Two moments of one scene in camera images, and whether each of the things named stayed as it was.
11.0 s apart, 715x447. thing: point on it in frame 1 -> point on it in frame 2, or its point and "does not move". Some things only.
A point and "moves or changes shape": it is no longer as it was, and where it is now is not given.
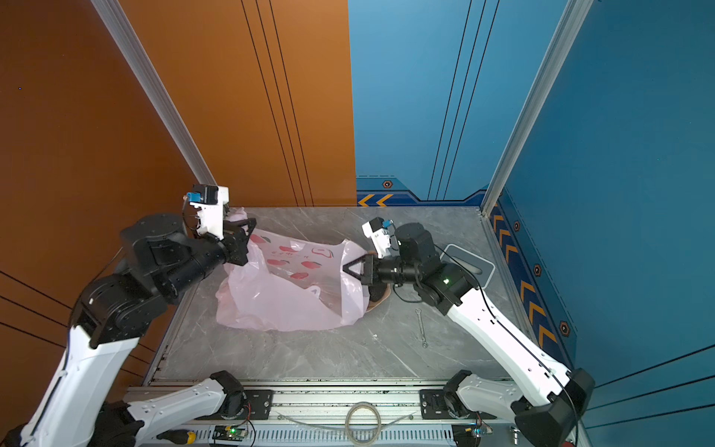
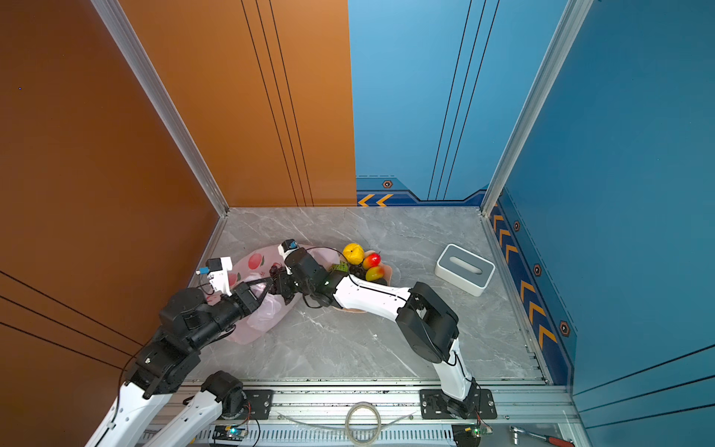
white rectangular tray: (477, 269) does not move
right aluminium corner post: (572, 24) does not move
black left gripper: (237, 238) -> (246, 297)
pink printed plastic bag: (290, 285) moves or changes shape
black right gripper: (371, 268) -> (282, 288)
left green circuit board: (229, 432) does not move
